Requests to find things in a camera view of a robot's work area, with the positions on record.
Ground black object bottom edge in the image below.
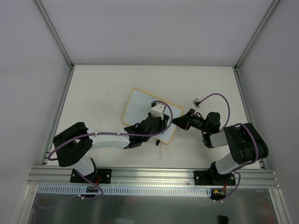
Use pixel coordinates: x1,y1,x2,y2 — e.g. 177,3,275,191
218,215,229,224

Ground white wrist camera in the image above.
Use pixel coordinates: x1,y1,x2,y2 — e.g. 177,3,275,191
150,102,166,120
192,98,201,108

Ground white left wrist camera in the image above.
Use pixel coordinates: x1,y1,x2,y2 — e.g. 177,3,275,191
150,102,166,120

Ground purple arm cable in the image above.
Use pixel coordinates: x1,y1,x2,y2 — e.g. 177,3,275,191
35,100,173,209
198,93,261,203

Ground aluminium mounting rail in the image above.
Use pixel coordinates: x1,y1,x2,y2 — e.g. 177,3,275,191
27,166,280,189

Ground yellow framed whiteboard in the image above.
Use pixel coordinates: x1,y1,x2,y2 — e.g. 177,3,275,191
122,88,183,145

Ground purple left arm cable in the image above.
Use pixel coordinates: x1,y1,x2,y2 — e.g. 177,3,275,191
35,100,173,209

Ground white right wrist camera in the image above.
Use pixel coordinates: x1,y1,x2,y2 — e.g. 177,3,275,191
192,98,201,108

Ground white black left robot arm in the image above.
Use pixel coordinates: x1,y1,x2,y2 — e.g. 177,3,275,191
53,113,172,182

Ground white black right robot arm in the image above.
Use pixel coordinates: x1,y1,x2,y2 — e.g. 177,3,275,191
172,109,269,186

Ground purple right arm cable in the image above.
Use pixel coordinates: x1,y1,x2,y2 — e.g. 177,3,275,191
198,93,261,203

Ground white slotted cable duct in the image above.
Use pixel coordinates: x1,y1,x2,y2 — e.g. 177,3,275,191
37,185,212,197

